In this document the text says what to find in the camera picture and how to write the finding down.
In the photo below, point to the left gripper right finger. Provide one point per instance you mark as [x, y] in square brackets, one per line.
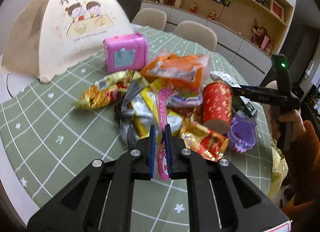
[220, 196]

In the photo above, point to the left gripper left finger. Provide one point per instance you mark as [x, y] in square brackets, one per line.
[100, 197]

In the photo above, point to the red paper cup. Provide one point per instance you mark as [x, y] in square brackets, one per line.
[217, 106]

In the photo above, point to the black silver wrapper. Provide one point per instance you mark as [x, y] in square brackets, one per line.
[124, 115]

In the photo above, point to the pink narrow wrapper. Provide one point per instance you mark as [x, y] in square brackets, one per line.
[163, 95]

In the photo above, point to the yellow silver snack wrapper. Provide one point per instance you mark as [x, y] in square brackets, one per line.
[145, 108]

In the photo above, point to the orange sleeve forearm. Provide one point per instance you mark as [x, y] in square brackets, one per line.
[303, 162]

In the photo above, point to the purple toy cup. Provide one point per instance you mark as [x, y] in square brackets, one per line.
[242, 135]

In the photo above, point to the red gold snack packet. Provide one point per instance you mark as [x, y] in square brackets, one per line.
[209, 144]

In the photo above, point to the green grid tablecloth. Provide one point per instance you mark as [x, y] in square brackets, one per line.
[46, 142]

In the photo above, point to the red framed picture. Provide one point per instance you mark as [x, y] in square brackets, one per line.
[277, 9]

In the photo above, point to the colourful clear wrapper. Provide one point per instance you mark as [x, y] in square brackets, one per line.
[184, 99]

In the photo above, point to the orange snack wrapper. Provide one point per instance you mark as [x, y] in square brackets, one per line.
[188, 72]

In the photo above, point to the gold red snack bag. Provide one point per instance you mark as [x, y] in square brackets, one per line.
[110, 89]

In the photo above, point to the beige chair far right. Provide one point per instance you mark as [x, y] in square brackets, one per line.
[198, 33]

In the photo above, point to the beige chair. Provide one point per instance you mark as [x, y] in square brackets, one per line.
[154, 18]
[198, 33]

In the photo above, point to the pink toy box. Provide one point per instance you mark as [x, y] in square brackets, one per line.
[125, 52]

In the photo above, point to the beige chair far left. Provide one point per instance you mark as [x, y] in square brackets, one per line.
[154, 18]

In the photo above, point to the beige cartoon food cover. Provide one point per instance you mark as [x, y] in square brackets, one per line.
[50, 36]

